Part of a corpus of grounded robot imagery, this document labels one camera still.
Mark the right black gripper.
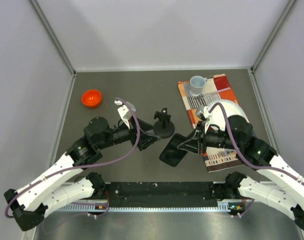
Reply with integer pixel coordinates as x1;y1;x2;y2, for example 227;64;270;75
178;120;241;155

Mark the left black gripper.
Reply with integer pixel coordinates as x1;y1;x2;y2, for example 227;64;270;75
99;115;162;151

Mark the black phone stand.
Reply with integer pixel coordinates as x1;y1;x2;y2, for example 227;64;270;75
153;108;175;139

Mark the black smartphone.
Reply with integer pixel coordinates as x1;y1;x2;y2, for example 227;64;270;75
159;133;187;167

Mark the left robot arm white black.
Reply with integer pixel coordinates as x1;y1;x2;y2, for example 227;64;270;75
4;117;160;231

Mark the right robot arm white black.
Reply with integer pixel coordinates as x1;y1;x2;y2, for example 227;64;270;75
176;115;304;231

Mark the patterned orange placemat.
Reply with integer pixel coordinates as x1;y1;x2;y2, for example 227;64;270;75
178;74;243;173

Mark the white plate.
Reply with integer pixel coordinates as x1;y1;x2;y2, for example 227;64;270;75
208;99;249;131

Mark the light blue cup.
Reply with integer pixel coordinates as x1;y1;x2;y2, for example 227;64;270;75
190;75;207;96

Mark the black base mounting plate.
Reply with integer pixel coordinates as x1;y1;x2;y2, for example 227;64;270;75
106;181;224;208

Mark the orange bowl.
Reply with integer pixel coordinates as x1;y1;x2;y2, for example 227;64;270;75
81;89;102;108

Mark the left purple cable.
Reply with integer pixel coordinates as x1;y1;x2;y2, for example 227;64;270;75
4;97;141;219

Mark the purple cable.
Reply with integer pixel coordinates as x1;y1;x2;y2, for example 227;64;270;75
4;97;141;219
208;101;304;191

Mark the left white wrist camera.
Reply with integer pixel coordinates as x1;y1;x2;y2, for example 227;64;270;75
114;99;132;129

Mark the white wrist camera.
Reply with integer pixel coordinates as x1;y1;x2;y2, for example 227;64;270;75
195;105;212;126
114;99;132;129

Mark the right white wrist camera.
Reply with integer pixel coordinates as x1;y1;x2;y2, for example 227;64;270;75
195;105;212;126

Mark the grey slotted cable duct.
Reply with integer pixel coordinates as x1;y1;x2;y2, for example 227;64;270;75
57;202;231;213

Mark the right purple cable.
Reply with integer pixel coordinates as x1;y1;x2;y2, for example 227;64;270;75
208;101;304;191

